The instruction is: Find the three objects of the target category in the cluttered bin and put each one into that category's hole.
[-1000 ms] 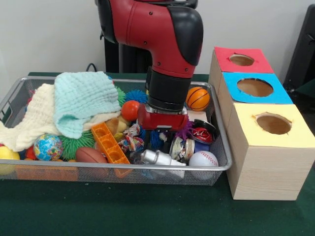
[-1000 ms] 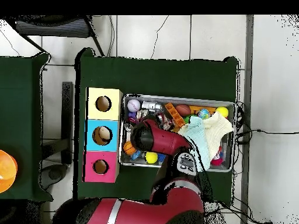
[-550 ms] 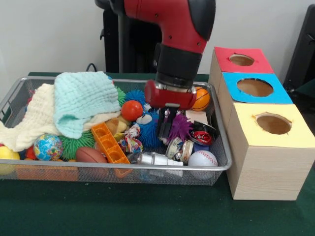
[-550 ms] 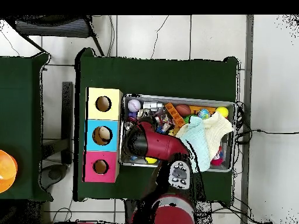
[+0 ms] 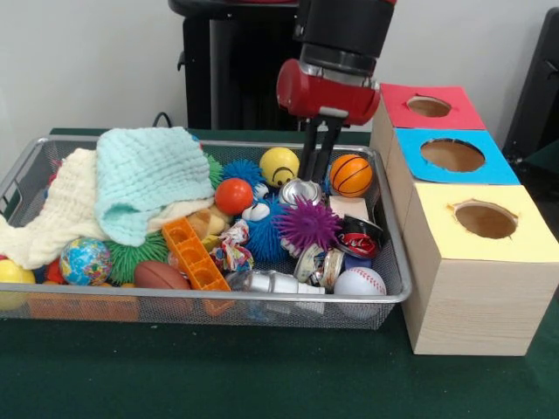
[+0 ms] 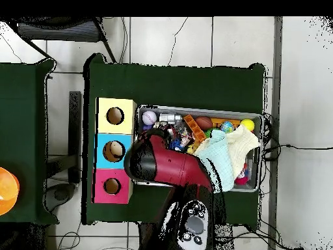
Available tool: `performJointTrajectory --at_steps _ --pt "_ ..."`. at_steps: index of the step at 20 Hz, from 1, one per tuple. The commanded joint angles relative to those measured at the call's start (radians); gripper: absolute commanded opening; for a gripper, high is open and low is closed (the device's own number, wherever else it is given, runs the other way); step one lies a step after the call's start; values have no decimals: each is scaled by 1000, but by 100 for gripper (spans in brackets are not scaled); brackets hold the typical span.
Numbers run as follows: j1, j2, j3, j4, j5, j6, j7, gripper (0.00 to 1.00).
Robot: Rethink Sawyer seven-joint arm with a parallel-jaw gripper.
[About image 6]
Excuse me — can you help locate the mint waffle cloth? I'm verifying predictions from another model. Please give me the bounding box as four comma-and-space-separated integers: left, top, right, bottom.
193, 129, 235, 194

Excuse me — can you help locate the shallow silver mesh bin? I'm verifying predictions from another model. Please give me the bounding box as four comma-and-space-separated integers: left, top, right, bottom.
131, 104, 264, 193

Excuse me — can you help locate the wooden box with three holes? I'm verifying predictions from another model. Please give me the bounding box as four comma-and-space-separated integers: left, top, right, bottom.
92, 96, 138, 204

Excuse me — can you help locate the silver metal fitting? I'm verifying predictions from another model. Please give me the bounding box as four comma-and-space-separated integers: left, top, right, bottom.
158, 112, 182, 124

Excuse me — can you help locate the white toy baseball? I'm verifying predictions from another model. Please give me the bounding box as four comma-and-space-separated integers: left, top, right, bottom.
141, 110, 157, 126

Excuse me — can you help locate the orange plastic building brick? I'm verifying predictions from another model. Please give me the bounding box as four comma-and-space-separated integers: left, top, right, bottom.
183, 113, 207, 143

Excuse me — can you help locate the brown toy football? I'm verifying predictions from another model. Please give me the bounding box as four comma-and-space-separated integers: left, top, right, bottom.
194, 116, 214, 130

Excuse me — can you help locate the dark green table cloth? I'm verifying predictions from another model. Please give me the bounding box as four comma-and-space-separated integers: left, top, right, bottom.
82, 53, 267, 225

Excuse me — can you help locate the globe print ball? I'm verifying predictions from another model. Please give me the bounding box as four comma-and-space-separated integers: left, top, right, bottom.
220, 120, 235, 133

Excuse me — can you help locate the plain yellow ball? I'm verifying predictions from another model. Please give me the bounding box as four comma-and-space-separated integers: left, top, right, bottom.
239, 118, 255, 132

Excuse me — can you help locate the black upright panel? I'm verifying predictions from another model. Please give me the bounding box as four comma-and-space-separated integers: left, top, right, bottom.
68, 90, 82, 184

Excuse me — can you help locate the dark green side-table cloth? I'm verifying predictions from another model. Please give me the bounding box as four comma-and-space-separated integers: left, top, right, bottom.
0, 59, 59, 225

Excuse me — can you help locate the black chair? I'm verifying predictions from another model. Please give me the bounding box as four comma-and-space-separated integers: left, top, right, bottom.
5, 16, 117, 64

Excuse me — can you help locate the orange plastic bowl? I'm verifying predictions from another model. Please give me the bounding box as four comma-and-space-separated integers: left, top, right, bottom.
0, 167, 21, 216

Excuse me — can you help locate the black floor cable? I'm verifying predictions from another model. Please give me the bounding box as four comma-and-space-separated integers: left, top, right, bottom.
263, 143, 333, 157

